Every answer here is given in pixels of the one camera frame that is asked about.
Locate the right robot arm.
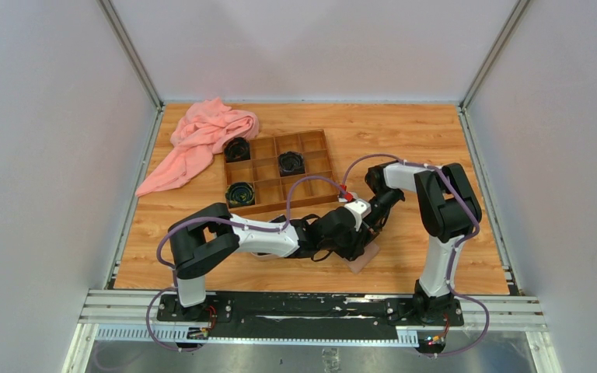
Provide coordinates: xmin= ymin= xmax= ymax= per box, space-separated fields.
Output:
xmin=364 ymin=162 xmax=482 ymax=325

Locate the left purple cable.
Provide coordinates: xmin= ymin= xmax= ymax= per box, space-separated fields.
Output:
xmin=145 ymin=175 xmax=354 ymax=354

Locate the black flower cup centre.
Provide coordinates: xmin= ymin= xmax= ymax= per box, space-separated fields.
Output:
xmin=278 ymin=151 xmax=305 ymax=177

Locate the purple cable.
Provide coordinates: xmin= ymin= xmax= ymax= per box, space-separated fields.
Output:
xmin=145 ymin=175 xmax=354 ymax=354
xmin=340 ymin=153 xmax=491 ymax=359

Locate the pink leather card holder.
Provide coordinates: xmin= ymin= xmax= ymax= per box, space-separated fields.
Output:
xmin=344 ymin=242 xmax=380 ymax=274

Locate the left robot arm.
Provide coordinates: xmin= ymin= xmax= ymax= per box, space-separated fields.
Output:
xmin=166 ymin=200 xmax=372 ymax=321

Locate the black flower cup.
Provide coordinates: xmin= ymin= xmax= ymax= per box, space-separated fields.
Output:
xmin=278 ymin=151 xmax=305 ymax=177
xmin=223 ymin=137 xmax=251 ymax=163
xmin=225 ymin=182 xmax=256 ymax=208

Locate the black flower cup rear left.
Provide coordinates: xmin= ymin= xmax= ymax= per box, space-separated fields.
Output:
xmin=223 ymin=137 xmax=251 ymax=163

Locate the pink crumpled cloth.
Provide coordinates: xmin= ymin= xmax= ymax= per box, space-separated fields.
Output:
xmin=135 ymin=97 xmax=260 ymax=197

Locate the black flower cup front left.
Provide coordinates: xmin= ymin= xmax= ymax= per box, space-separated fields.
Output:
xmin=225 ymin=182 xmax=256 ymax=208

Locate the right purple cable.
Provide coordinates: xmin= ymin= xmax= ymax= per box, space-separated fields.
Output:
xmin=340 ymin=153 xmax=491 ymax=359

